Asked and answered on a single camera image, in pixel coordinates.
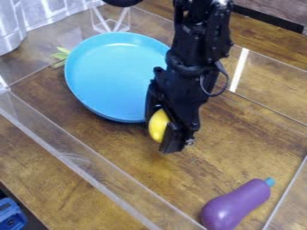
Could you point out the dark baseboard strip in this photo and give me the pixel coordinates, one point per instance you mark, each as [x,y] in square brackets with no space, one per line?
[283,13]

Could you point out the green leafy toy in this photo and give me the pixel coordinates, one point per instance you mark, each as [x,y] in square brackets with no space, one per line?
[60,56]

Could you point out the purple toy eggplant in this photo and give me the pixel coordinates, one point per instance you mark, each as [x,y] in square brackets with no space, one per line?
[226,210]

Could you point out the blue oval tray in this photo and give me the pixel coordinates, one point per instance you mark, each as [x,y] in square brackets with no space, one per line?
[108,70]

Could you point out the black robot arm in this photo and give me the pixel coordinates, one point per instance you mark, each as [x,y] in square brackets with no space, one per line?
[202,37]

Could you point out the clear acrylic enclosure wall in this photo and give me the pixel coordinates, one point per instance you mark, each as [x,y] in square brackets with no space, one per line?
[92,174]

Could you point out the yellow toy lemon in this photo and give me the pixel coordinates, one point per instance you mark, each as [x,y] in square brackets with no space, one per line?
[158,124]

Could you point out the blue device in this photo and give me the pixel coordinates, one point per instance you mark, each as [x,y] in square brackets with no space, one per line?
[12,218]

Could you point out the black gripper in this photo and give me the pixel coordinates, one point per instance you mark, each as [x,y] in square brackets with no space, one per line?
[179,89]

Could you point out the grey checkered curtain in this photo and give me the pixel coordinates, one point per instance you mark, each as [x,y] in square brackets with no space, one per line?
[25,15]

